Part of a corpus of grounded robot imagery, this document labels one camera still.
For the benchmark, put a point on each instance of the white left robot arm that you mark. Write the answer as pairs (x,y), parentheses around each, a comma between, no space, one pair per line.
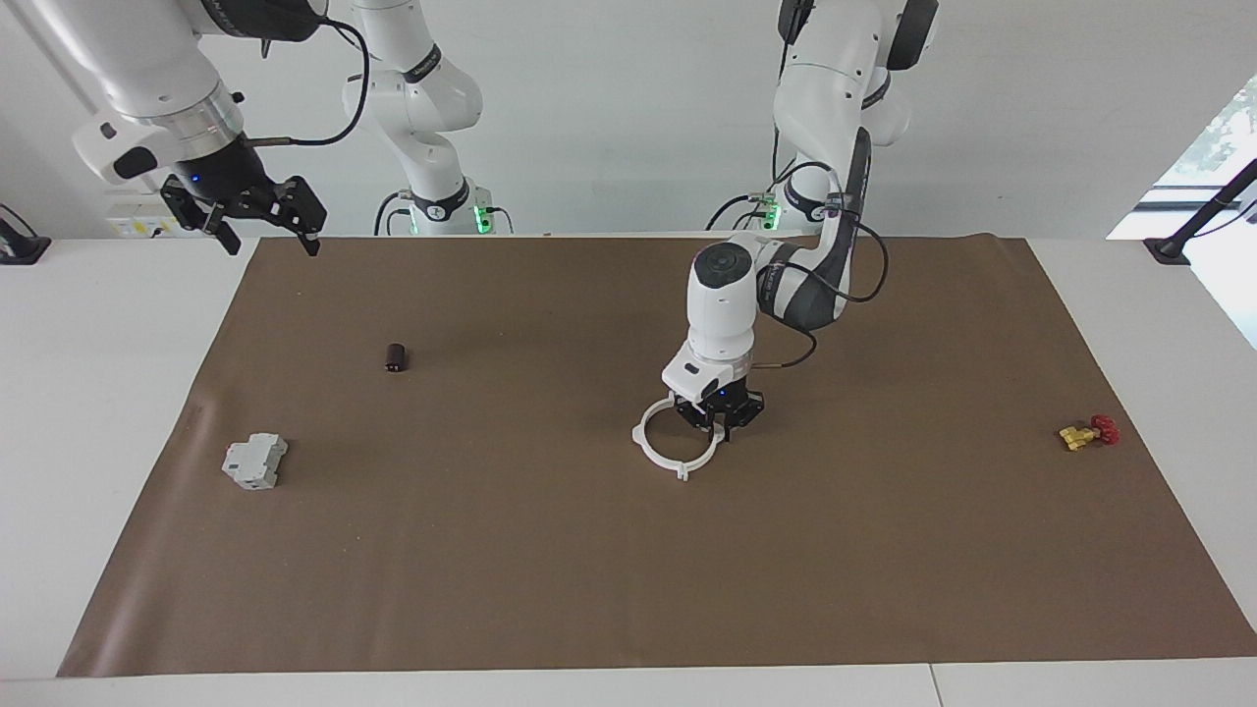
(722,295)

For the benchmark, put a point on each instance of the white circuit breaker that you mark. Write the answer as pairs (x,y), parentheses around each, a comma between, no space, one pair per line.
(253,462)

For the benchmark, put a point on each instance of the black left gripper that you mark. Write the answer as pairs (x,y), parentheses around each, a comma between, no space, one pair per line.
(727,405)

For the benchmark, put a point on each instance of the bright window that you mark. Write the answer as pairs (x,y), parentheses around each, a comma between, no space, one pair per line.
(1232,137)

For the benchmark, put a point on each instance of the brown table mat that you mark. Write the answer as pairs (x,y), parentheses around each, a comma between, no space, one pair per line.
(589,570)

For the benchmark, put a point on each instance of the small dark brown cylinder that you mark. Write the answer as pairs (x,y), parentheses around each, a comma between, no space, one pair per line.
(397,358)

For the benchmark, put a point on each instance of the black camera stand mount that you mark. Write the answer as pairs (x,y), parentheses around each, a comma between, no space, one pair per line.
(1167,250)
(20,250)

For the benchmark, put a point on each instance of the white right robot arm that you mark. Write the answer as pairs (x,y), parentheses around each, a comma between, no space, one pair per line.
(147,69)

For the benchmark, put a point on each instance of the white half pipe clamp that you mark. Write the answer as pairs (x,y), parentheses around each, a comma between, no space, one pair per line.
(640,442)
(709,457)

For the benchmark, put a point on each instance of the white wall socket strip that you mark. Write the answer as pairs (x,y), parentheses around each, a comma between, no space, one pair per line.
(137,228)

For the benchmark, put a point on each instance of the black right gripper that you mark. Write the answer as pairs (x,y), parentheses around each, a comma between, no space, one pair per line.
(231,187)

